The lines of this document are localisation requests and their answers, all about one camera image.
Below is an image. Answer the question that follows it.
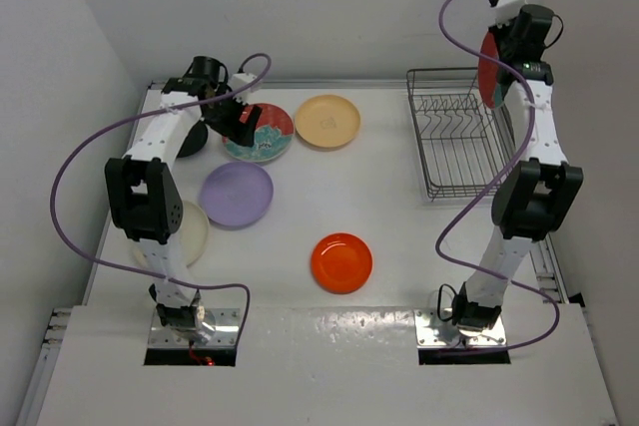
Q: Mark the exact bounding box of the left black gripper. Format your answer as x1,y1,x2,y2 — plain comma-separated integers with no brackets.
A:
203,85,261,147

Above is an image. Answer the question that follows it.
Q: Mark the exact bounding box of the red teal floral plate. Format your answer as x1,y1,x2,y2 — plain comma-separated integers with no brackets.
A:
222,103,295,163
477,31,508,110

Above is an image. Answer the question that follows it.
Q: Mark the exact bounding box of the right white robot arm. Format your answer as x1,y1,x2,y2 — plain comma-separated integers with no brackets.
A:
451,4,584,332

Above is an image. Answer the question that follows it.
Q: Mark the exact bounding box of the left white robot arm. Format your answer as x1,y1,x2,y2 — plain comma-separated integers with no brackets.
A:
105,56,262,345

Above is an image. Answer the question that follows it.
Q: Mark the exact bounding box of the black plate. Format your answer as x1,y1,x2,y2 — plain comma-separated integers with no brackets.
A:
178,122,209,159

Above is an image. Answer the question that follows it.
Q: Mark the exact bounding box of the purple plate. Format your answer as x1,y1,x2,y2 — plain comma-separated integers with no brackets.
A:
199,162,275,228

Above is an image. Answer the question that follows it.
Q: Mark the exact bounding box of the tan plate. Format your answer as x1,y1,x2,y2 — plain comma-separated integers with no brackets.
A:
294,95,361,150

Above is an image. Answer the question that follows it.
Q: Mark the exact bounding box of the cream plate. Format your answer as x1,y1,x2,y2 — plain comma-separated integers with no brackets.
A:
129,201,209,269

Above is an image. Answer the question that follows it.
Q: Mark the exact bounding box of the orange plate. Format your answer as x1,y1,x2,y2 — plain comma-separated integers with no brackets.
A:
310,232,373,294

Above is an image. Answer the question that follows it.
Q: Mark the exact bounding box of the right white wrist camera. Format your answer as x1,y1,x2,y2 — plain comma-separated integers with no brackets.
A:
489,0,526,27

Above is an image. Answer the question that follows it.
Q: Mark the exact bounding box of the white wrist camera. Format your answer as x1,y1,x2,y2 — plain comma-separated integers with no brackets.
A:
228,72,262,103
489,0,526,27

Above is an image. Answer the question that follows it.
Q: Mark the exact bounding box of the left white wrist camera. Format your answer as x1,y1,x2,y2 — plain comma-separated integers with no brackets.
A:
228,72,262,103

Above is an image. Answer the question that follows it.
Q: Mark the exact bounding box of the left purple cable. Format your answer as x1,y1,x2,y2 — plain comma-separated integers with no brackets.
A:
49,52,274,345

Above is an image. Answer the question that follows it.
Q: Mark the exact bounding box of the purple cable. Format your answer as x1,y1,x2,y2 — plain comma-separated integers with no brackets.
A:
434,0,559,355
49,52,274,345

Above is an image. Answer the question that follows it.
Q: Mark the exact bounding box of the wire dish rack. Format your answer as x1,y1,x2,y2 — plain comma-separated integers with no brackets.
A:
405,68,515,201

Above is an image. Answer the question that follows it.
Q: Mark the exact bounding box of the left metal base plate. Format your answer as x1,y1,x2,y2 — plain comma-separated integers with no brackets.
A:
147,308,241,350

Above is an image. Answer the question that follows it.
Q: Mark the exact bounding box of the metal base plate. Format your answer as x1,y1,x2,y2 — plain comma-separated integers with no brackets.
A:
147,308,241,350
413,308,507,350

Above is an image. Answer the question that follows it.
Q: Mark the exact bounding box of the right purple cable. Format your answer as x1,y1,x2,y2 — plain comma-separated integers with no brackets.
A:
434,0,559,355

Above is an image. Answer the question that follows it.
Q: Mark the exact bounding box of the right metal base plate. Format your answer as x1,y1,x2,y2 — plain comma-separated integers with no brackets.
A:
413,308,507,350

